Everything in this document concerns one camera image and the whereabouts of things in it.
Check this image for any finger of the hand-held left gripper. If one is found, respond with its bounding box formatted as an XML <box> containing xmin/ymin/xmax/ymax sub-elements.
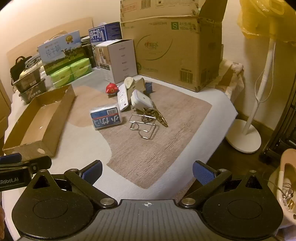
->
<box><xmin>0</xmin><ymin>153</ymin><xmax>23</xmax><ymax>165</ymax></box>
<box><xmin>0</xmin><ymin>156</ymin><xmax>52</xmax><ymax>175</ymax></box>

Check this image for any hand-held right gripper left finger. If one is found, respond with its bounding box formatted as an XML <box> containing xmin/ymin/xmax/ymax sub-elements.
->
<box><xmin>26</xmin><ymin>159</ymin><xmax>118</xmax><ymax>209</ymax></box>

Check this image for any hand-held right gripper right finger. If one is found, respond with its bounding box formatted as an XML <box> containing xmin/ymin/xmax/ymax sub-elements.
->
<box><xmin>178</xmin><ymin>160</ymin><xmax>272</xmax><ymax>209</ymax></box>

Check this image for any shallow cardboard tray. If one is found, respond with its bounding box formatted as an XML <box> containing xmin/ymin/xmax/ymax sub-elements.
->
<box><xmin>2</xmin><ymin>84</ymin><xmax>77</xmax><ymax>158</ymax></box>

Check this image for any blue tissue packet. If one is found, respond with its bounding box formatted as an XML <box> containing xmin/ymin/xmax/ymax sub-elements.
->
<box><xmin>90</xmin><ymin>104</ymin><xmax>123</xmax><ymax>129</ymax></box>

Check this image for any white remote control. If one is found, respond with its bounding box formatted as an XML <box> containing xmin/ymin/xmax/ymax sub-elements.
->
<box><xmin>117</xmin><ymin>84</ymin><xmax>129</xmax><ymax>112</ymax></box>

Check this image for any red round toy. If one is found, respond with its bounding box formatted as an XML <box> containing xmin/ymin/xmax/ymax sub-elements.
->
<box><xmin>106</xmin><ymin>83</ymin><xmax>120</xmax><ymax>95</ymax></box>

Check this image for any gold square plate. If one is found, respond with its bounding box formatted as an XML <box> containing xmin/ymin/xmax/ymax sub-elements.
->
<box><xmin>132</xmin><ymin>77</ymin><xmax>147</xmax><ymax>93</ymax></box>

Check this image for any wooden cabinet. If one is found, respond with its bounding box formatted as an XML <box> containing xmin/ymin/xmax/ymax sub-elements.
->
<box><xmin>0</xmin><ymin>78</ymin><xmax>11</xmax><ymax>140</ymax></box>

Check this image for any white standing fan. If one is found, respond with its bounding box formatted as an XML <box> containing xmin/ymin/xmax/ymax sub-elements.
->
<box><xmin>225</xmin><ymin>38</ymin><xmax>278</xmax><ymax>154</ymax></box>

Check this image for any black instant meal bowl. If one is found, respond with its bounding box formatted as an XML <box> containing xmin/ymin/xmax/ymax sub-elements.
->
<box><xmin>18</xmin><ymin>78</ymin><xmax>47</xmax><ymax>104</ymax></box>
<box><xmin>12</xmin><ymin>68</ymin><xmax>41</xmax><ymax>92</ymax></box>

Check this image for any leopard print hair clip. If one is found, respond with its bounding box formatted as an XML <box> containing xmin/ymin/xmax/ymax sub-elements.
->
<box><xmin>142</xmin><ymin>104</ymin><xmax>169</xmax><ymax>127</ymax></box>

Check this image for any white rectangular adapter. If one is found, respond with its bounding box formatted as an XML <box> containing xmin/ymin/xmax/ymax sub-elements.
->
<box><xmin>131</xmin><ymin>90</ymin><xmax>153</xmax><ymax>110</ymax></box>

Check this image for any yellow covered standing fan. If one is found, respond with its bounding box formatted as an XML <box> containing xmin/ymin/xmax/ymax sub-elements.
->
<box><xmin>259</xmin><ymin>93</ymin><xmax>296</xmax><ymax>165</ymax></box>

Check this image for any black laptop bag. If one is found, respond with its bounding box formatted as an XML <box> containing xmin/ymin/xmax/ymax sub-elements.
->
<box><xmin>10</xmin><ymin>56</ymin><xmax>33</xmax><ymax>87</ymax></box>

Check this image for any green tissue pack bundle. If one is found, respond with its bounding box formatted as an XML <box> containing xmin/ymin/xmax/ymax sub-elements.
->
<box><xmin>50</xmin><ymin>58</ymin><xmax>90</xmax><ymax>88</ymax></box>

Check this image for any crumpled brown paper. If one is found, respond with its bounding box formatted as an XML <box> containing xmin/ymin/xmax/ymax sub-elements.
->
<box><xmin>215</xmin><ymin>59</ymin><xmax>245</xmax><ymax>99</ymax></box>

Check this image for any light blue milk gift box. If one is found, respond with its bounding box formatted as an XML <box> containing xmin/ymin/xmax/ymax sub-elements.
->
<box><xmin>37</xmin><ymin>30</ymin><xmax>84</xmax><ymax>75</ymax></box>

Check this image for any white product box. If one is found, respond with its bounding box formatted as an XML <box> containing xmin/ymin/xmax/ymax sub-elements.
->
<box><xmin>95</xmin><ymin>39</ymin><xmax>135</xmax><ymax>84</ymax></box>

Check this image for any dark green box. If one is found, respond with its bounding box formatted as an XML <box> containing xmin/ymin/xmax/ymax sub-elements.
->
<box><xmin>80</xmin><ymin>35</ymin><xmax>97</xmax><ymax>68</ymax></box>

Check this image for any large brown cardboard box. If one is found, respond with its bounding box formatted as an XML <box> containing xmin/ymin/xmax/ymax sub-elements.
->
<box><xmin>120</xmin><ymin>0</ymin><xmax>225</xmax><ymax>93</ymax></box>

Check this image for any dark blue milk carton box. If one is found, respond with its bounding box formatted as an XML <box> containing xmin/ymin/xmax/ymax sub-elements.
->
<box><xmin>88</xmin><ymin>22</ymin><xmax>122</xmax><ymax>45</ymax></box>

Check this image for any yellow plastic cover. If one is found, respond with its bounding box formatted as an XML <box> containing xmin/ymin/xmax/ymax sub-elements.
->
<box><xmin>237</xmin><ymin>0</ymin><xmax>296</xmax><ymax>44</ymax></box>

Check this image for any metal wire rack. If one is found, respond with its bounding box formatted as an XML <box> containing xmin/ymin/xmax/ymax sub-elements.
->
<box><xmin>129</xmin><ymin>113</ymin><xmax>160</xmax><ymax>140</ymax></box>

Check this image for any white fan cable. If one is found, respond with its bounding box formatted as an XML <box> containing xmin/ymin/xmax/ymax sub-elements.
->
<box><xmin>254</xmin><ymin>44</ymin><xmax>276</xmax><ymax>103</ymax></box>

